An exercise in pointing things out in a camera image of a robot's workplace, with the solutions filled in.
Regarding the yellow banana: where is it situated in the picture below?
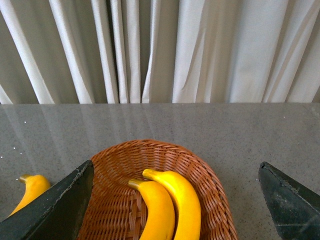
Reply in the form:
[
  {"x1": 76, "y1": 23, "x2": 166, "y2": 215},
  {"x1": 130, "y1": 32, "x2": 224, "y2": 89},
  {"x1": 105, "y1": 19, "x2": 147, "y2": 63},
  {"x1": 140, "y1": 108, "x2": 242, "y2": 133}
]
[
  {"x1": 142, "y1": 169, "x2": 201, "y2": 240},
  {"x1": 9, "y1": 174, "x2": 51, "y2": 216},
  {"x1": 128, "y1": 179, "x2": 176, "y2": 240}
]

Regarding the right brown wicker basket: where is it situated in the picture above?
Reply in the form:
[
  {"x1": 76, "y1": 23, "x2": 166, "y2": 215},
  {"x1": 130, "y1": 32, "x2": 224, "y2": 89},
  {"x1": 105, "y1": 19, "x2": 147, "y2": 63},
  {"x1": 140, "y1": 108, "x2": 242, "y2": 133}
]
[{"x1": 78, "y1": 139, "x2": 238, "y2": 240}]

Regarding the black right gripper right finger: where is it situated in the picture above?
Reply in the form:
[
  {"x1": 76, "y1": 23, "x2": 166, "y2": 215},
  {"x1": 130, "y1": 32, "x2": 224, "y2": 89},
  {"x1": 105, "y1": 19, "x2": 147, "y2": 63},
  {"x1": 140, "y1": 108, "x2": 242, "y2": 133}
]
[{"x1": 258, "y1": 161, "x2": 320, "y2": 240}]

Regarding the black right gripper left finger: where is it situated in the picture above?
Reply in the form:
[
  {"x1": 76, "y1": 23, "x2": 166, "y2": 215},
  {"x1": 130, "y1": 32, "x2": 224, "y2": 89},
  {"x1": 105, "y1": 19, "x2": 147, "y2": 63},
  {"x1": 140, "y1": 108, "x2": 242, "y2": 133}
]
[{"x1": 0, "y1": 160, "x2": 94, "y2": 240}]

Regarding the white pleated curtain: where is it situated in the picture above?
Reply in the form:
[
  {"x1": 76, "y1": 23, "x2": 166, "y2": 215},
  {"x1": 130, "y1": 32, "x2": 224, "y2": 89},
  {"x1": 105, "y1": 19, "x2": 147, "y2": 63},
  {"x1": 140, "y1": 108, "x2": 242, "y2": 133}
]
[{"x1": 0, "y1": 0, "x2": 320, "y2": 104}]

